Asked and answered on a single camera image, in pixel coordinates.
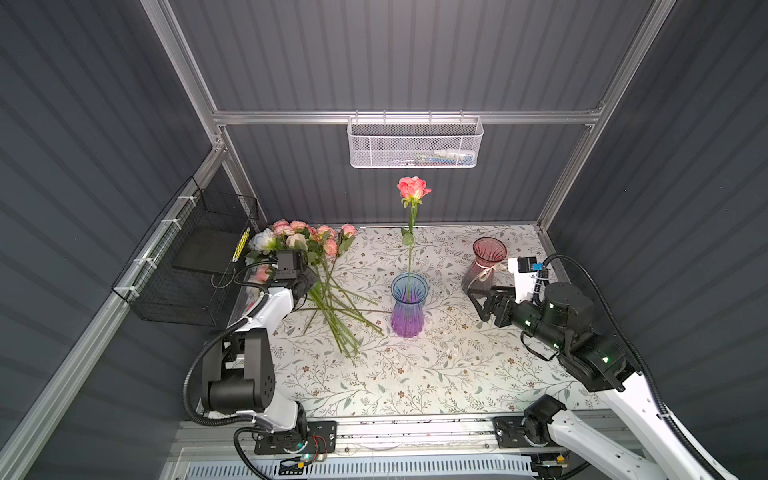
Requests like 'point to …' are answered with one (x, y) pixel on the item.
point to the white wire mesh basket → (414, 142)
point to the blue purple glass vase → (409, 292)
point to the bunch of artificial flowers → (334, 302)
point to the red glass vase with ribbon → (489, 253)
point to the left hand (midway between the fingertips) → (305, 274)
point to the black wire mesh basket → (184, 269)
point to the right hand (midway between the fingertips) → (483, 293)
